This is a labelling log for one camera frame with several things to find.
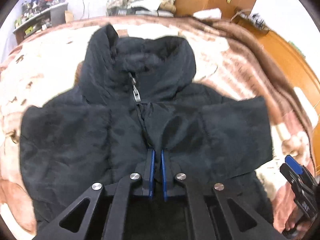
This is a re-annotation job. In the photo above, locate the black puffer jacket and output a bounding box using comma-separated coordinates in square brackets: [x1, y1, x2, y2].
[20, 25, 273, 230]

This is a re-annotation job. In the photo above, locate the orange wooden headboard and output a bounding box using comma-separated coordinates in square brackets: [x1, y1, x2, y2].
[223, 20, 319, 173]

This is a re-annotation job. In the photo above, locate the brown cream bear blanket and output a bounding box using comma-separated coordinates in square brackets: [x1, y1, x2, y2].
[1, 16, 314, 239]

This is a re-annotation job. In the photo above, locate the white pillow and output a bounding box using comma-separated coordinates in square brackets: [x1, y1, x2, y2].
[193, 8, 222, 20]

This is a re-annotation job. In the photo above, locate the cardboard box on floor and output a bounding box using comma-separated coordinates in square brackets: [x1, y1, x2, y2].
[65, 10, 74, 23]

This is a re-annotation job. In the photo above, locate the dark wooden shelf unit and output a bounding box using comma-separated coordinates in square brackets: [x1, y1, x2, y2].
[13, 2, 68, 44]

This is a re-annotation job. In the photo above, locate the cluttered items pile by window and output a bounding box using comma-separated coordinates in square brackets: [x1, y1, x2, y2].
[106, 0, 176, 17]

